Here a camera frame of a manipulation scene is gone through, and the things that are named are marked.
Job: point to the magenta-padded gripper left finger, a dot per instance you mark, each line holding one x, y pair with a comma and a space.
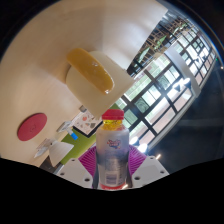
75, 171

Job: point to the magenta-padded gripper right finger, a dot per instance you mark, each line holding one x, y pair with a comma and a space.
150, 169

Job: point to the red-capped clear drink bottle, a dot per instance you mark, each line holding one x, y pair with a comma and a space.
112, 153

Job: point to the green upholstered bench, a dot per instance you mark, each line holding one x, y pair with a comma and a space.
81, 145

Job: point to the small blue-capped bottle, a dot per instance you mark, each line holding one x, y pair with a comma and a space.
73, 135

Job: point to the flat round red coaster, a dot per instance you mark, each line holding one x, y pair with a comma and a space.
31, 126

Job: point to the dark phone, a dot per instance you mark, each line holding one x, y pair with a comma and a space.
82, 108

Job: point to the group of wooden chairs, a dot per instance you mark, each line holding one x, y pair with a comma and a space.
156, 40

